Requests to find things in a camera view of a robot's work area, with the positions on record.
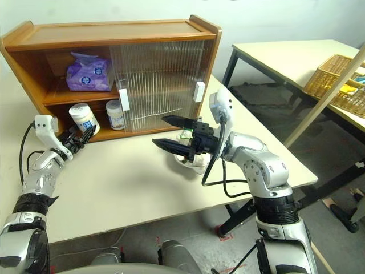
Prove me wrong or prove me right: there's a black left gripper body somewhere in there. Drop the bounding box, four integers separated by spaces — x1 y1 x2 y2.
58 130 86 155

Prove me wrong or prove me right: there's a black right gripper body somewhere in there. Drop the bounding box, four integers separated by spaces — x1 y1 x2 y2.
190 121 222 156

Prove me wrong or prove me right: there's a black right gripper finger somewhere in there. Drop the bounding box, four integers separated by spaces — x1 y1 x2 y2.
161 115 197 131
151 138 197 163

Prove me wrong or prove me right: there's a white bottle with blue label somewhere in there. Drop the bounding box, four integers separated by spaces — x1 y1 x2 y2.
68 103 100 135
105 99 125 131

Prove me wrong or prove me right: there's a white plush toy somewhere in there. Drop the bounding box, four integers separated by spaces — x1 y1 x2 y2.
175 128 209 168

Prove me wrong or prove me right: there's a shiny round bowl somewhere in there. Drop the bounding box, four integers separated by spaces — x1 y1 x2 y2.
171 154 212 176

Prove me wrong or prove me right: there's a ribbed clear sliding door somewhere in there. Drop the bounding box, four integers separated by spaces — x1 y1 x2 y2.
109 41 202 135
113 39 206 134

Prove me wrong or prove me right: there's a purple tissue pack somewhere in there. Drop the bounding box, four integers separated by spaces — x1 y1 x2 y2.
66 51 115 92

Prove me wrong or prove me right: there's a wooden cabinet with shelf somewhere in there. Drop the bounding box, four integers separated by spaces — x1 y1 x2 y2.
0 14 222 143

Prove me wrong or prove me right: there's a beige side table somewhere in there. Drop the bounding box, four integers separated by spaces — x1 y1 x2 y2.
222 39 365 143

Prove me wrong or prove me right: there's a dark grey rounded shape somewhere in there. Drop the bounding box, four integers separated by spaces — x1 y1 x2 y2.
159 239 200 274

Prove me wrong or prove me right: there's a pale wooden beam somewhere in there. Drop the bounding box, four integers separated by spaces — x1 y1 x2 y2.
283 42 365 148

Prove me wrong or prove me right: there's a silver robot torso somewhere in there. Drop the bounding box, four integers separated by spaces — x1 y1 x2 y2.
54 264 197 274

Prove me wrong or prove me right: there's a yellow wicker basket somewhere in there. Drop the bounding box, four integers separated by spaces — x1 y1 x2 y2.
327 72 365 118
303 54 360 99

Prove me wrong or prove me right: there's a small yellow object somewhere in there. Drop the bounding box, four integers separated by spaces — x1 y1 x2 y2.
340 84 359 95

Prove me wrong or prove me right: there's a black chair base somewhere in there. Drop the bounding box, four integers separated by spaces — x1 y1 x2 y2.
330 204 360 233

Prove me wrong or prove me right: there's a round wooden stick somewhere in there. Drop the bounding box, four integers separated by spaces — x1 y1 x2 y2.
311 242 336 274

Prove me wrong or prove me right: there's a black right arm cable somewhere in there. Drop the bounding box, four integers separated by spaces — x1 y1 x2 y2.
201 110 254 198

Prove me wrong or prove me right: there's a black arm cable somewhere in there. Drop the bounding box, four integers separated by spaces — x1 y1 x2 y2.
201 110 254 198
19 122 46 183

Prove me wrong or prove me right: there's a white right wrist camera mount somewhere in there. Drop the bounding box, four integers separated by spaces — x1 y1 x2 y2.
209 87 233 160

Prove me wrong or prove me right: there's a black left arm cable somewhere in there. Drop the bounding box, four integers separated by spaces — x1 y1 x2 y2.
19 122 46 183

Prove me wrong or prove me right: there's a black table frame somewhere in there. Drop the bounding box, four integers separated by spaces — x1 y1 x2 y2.
218 159 365 237

